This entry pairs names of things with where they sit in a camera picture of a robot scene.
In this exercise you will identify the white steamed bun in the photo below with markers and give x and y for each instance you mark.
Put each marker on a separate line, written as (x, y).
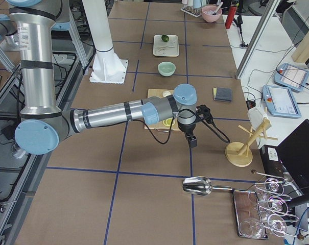
(166, 93)

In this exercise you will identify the light green bowl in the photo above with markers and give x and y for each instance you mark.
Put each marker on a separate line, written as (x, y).
(166, 68)

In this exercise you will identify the pink mixing bowl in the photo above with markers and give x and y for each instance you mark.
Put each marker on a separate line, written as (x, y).
(210, 13)

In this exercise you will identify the bamboo cutting board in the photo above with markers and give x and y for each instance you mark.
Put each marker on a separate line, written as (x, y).
(159, 126)

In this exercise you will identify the lemon slice near edge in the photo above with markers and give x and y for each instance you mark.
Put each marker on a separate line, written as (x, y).
(168, 122)

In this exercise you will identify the steel scoop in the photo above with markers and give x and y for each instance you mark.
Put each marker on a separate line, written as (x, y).
(202, 186)

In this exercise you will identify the wooden mug tree stand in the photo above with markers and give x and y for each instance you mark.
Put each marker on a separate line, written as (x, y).
(239, 154)

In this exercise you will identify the grey yellow folded cloth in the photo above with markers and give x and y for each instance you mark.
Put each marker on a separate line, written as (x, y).
(222, 94)

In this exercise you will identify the white cup on stand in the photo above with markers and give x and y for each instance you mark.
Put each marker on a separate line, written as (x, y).
(256, 116)

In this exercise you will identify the near blue teach pendant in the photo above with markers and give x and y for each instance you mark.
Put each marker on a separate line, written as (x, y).
(280, 101)

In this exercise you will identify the blue teach pendant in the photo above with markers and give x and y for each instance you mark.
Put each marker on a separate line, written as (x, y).
(280, 101)
(291, 76)

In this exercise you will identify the cream bear print tray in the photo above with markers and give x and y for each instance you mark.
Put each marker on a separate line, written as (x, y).
(166, 49)

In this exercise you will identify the dark tray with glass rack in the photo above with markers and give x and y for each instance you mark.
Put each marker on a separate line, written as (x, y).
(263, 208)

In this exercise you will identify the black monitor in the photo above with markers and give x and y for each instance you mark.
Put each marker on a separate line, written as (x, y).
(293, 151)

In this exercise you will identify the green lime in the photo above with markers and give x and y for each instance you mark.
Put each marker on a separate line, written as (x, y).
(165, 38)

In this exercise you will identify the far blue teach pendant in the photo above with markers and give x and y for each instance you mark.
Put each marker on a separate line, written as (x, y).
(291, 76)

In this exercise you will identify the dish rack with cups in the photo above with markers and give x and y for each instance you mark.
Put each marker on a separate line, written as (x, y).
(193, 7)

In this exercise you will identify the red bottle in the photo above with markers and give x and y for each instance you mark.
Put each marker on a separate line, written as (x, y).
(230, 17)

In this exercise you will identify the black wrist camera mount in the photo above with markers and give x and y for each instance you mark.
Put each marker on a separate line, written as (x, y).
(204, 114)

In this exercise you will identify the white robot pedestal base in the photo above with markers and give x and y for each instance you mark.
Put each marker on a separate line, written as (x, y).
(107, 66)

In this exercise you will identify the aluminium frame post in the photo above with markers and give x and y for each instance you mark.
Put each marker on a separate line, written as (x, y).
(264, 20)

